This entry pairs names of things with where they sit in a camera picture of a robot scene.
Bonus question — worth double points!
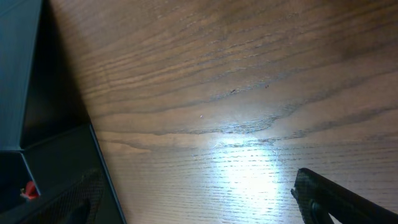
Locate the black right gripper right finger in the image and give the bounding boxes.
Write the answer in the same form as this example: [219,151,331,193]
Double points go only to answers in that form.
[291,168,397,224]

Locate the orange handled pliers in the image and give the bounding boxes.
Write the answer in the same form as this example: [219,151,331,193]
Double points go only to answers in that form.
[20,180,40,201]

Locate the dark green open box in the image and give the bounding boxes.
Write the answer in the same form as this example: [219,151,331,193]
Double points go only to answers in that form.
[1,0,126,223]

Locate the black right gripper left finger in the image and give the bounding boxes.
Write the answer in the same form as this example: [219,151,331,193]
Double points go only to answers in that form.
[1,169,105,224]

